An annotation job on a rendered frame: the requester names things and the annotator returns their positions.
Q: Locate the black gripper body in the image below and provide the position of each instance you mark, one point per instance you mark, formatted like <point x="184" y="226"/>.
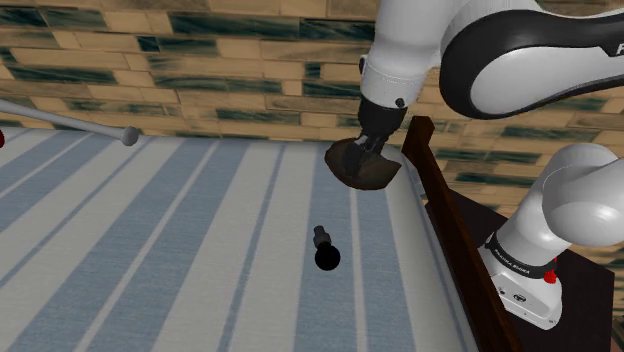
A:
<point x="378" y="117"/>

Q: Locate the dark brown bowl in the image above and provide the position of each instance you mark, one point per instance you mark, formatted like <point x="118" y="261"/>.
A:
<point x="370" y="176"/>

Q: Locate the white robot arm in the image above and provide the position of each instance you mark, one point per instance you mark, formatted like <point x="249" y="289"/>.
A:
<point x="575" y="204"/>

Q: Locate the black round bulb, grey neck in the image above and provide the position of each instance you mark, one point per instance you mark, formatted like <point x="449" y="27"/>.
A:
<point x="326" y="257"/>

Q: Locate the grey baseball bat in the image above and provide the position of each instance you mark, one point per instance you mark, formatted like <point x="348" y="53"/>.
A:
<point x="73" y="122"/>

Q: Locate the small red object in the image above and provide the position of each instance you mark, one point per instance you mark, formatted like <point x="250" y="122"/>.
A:
<point x="1" y="139"/>

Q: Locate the blue striped bed, wooden frame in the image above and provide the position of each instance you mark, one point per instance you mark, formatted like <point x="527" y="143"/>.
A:
<point x="195" y="234"/>

